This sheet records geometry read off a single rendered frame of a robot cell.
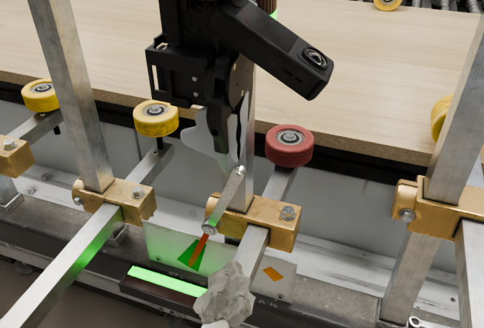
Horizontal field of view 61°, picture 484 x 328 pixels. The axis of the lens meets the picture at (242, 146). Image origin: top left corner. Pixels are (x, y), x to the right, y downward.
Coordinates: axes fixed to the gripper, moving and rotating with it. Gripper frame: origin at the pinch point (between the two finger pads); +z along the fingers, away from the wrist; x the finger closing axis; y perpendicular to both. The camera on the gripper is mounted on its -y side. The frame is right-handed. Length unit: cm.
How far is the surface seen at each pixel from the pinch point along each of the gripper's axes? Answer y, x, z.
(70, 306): 71, -23, 101
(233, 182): 0.1, 0.2, 2.7
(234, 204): 2.4, -6.0, 12.7
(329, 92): -4.9, -39.5, 11.1
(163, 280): 14.1, -2.2, 30.9
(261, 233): -2.3, -4.0, 15.0
